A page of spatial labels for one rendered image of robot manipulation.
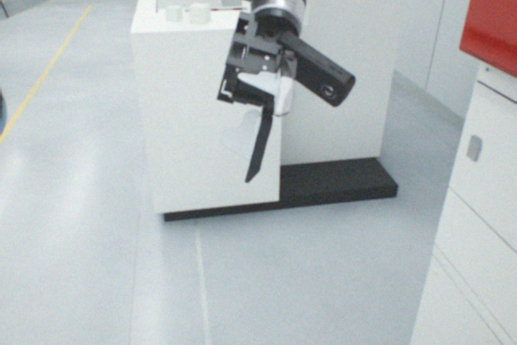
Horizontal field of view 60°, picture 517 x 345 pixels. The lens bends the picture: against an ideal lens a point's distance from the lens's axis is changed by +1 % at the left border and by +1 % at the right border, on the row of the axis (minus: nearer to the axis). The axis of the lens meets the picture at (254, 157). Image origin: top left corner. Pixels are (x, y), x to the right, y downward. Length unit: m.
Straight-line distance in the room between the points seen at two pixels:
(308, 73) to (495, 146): 0.32
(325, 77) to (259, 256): 1.60
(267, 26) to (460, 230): 0.49
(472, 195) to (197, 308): 1.33
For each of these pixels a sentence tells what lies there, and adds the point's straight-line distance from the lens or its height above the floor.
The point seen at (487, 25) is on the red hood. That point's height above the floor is 1.27.
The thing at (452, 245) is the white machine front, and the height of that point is 0.88.
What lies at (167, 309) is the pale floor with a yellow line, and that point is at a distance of 1.92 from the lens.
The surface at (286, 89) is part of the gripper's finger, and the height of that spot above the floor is 1.25.
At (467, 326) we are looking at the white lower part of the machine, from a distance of 0.91.
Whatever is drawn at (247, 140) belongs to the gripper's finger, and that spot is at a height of 1.15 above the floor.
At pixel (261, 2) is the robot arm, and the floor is 1.30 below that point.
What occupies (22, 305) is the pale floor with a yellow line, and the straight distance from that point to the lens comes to 2.12.
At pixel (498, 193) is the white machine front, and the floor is 1.03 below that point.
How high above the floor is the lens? 1.42
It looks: 30 degrees down
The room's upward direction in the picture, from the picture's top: straight up
